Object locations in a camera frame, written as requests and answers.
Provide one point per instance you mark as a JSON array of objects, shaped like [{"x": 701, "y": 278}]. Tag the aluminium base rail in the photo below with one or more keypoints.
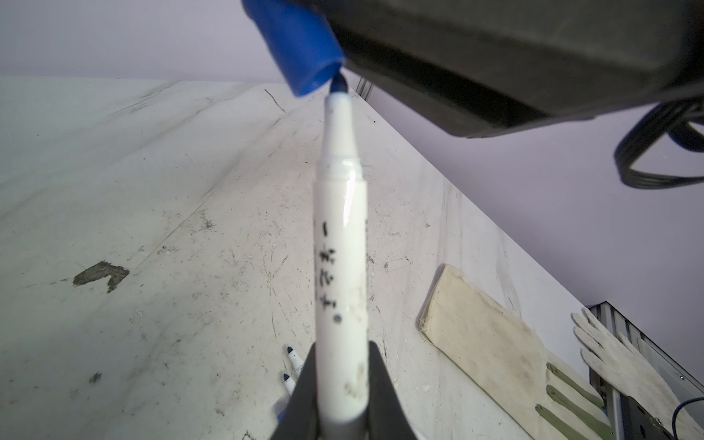
[{"x": 643, "y": 374}]

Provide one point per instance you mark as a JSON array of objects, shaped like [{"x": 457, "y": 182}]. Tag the white pen blue end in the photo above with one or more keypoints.
[{"x": 297, "y": 362}]

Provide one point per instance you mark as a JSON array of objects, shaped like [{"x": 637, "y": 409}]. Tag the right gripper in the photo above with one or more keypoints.
[{"x": 487, "y": 68}]

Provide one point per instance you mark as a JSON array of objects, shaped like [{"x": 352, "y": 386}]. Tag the blue pen cap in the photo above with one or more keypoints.
[{"x": 300, "y": 41}]

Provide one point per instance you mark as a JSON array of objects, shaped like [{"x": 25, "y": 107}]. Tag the beige green work glove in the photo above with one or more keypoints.
[{"x": 508, "y": 361}]

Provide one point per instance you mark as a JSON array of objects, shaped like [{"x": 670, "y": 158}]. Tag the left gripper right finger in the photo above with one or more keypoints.
[{"x": 385, "y": 418}]

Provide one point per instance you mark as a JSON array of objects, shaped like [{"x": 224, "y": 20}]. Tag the white knit glove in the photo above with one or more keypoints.
[{"x": 627, "y": 363}]

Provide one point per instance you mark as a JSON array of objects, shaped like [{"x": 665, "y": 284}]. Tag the white marker pen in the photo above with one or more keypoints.
[{"x": 340, "y": 217}]

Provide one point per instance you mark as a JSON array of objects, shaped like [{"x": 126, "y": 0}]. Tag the white pen with blue cap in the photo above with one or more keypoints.
[{"x": 289, "y": 382}]

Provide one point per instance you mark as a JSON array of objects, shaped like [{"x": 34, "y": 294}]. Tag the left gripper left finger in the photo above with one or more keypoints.
[{"x": 300, "y": 419}]

